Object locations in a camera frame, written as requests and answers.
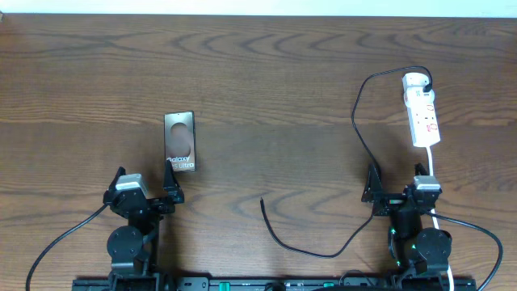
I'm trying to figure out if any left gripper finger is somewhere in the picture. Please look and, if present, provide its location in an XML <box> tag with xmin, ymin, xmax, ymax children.
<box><xmin>107</xmin><ymin>167</ymin><xmax>126</xmax><ymax>192</ymax></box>
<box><xmin>162</xmin><ymin>159</ymin><xmax>181</xmax><ymax>195</ymax></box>

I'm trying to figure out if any Galaxy smartphone with reflective screen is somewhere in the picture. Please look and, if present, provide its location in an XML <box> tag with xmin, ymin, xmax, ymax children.
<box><xmin>164</xmin><ymin>111</ymin><xmax>196</xmax><ymax>172</ymax></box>

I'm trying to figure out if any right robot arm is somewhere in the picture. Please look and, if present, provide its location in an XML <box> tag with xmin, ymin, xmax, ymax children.
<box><xmin>361</xmin><ymin>163</ymin><xmax>452</xmax><ymax>289</ymax></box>

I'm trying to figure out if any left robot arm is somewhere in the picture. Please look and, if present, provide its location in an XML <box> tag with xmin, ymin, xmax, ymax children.
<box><xmin>103</xmin><ymin>160</ymin><xmax>184</xmax><ymax>290</ymax></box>

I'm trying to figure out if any white USB charger plug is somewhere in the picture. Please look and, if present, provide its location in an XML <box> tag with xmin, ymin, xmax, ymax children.
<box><xmin>402</xmin><ymin>72</ymin><xmax>429</xmax><ymax>91</ymax></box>

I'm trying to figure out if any white power strip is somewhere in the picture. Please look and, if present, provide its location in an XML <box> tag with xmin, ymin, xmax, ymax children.
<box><xmin>404</xmin><ymin>86</ymin><xmax>440</xmax><ymax>148</ymax></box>

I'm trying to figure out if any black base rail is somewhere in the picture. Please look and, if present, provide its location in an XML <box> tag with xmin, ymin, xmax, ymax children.
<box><xmin>72</xmin><ymin>275</ymin><xmax>477</xmax><ymax>291</ymax></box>

